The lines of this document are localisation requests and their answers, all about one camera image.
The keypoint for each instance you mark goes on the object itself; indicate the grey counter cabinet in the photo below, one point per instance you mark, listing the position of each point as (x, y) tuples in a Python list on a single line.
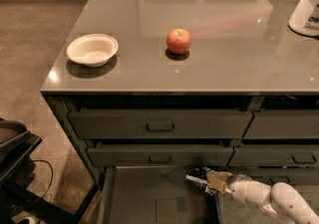
[(149, 91)]

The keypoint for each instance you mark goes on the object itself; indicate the red apple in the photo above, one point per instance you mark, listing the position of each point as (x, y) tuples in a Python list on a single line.
[(178, 41)]

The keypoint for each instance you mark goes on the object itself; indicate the top left drawer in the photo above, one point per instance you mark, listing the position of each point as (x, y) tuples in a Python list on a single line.
[(150, 124)]

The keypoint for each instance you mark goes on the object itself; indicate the blue chip bag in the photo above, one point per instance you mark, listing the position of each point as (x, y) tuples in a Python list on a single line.
[(200, 180)]

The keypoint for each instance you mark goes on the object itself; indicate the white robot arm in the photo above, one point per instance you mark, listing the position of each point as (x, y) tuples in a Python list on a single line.
[(280, 201)]

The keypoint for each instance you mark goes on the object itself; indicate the bottom right drawer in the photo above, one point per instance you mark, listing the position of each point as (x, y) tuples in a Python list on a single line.
[(293, 176)]

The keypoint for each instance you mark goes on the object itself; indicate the open bottom left drawer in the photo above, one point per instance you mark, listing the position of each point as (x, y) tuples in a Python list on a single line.
[(154, 195)]

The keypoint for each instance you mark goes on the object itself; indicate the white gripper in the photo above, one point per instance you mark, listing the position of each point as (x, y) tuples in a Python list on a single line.
[(237, 186)]

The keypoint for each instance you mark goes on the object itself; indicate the white plastic canister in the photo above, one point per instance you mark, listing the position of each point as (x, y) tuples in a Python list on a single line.
[(305, 18)]

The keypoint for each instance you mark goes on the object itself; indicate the top right drawer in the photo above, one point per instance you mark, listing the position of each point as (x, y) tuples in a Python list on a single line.
[(284, 124)]

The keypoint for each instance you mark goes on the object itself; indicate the middle right drawer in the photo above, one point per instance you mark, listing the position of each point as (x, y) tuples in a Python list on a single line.
[(275, 155)]

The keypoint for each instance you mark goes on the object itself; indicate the white paper bowl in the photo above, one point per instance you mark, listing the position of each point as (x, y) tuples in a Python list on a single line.
[(92, 50)]

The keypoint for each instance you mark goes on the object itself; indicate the middle left drawer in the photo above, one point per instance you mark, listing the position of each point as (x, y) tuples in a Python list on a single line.
[(159, 154)]

